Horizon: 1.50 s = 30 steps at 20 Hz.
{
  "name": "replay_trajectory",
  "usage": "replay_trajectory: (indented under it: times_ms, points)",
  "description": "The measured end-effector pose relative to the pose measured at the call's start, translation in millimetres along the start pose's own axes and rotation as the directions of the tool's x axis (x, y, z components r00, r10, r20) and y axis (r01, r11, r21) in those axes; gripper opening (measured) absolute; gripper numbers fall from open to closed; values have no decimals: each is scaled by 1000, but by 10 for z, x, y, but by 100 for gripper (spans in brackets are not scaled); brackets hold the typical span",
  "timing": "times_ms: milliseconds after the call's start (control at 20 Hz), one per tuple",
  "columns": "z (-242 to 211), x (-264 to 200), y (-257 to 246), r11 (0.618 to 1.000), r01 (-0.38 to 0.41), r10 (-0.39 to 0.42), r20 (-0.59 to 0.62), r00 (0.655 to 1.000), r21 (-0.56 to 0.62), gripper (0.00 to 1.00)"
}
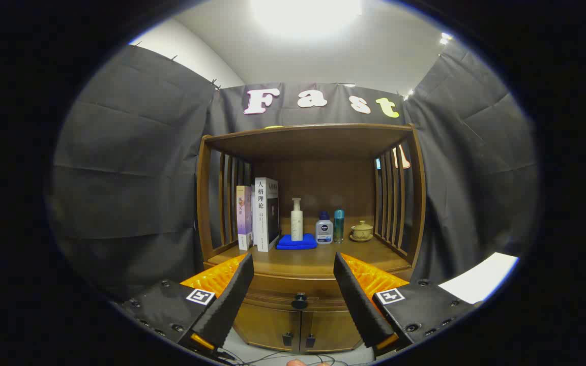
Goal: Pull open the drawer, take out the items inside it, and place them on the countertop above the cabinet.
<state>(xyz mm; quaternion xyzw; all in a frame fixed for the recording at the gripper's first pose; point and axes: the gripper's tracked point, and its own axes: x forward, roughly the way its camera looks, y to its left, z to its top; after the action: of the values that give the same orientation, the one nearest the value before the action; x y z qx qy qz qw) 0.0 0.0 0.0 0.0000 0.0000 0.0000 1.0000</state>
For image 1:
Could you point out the thick white book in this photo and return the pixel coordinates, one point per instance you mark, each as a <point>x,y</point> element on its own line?
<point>262,213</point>

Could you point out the purple white book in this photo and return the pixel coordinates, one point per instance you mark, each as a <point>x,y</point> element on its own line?
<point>244,216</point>

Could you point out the brown wooden cabinet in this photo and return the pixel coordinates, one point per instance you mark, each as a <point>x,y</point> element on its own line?
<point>313,142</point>

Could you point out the black drawer knob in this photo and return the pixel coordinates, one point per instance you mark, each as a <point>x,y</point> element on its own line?
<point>299,301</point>

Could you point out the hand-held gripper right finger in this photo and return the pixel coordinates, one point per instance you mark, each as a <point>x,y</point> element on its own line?
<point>359,305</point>

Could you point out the beige lidded teacup with saucer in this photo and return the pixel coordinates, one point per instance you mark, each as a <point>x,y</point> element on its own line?
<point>362,231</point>

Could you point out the wooden cabinet door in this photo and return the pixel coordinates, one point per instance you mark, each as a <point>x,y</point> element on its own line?
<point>267,325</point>
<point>331,328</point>

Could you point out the white bottle with blue cap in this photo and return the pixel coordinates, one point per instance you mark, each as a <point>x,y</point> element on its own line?
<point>324,231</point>

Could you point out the black backdrop cloth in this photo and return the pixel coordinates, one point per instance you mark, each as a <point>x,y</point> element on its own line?
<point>130,178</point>

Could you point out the teal glass bottle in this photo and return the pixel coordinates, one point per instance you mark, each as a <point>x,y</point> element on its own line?
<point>339,226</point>

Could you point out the brown wooden drawer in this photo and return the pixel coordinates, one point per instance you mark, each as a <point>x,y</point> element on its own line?
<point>283,287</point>

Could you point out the folded blue cloth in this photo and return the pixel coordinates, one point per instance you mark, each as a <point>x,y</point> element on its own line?
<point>293,244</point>

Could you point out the white panel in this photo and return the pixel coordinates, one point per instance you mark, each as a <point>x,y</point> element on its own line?
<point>481,277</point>

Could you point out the brown wooden countertop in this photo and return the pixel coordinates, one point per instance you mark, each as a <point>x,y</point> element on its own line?
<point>313,259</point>

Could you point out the white pump bottle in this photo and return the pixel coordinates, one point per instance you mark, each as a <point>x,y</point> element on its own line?
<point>297,223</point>

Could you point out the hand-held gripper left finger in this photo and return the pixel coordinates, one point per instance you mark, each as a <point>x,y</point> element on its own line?
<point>232,300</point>

